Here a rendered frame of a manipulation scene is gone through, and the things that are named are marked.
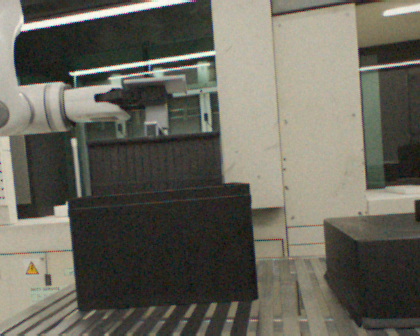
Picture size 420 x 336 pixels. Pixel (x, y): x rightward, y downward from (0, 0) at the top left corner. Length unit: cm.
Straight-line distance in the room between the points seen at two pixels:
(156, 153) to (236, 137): 35
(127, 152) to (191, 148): 10
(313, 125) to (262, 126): 12
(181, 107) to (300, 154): 102
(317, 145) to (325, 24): 25
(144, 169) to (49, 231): 55
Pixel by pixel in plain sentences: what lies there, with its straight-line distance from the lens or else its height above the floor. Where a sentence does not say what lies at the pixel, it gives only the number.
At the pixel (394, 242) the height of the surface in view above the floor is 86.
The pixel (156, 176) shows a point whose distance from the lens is 75.
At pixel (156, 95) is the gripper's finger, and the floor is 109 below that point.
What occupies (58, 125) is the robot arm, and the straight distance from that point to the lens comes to 87.
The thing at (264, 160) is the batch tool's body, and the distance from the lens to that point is 107.
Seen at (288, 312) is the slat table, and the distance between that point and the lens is 68.
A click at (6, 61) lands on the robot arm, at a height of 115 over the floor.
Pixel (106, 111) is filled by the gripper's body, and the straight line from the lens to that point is 83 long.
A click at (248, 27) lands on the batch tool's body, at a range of 111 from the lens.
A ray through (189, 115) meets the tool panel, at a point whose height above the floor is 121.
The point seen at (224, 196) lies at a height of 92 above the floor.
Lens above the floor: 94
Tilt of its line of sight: 3 degrees down
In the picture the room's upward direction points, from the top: 5 degrees counter-clockwise
